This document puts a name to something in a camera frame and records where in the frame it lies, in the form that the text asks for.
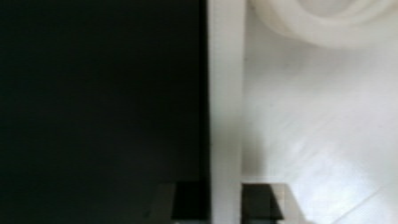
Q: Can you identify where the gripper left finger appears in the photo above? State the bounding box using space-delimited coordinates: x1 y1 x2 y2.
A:
144 181 210 224

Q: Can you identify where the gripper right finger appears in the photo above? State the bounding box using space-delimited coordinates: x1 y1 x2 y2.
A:
242 183 309 224

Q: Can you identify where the white square table top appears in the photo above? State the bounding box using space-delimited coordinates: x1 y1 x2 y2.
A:
206 0 398 224

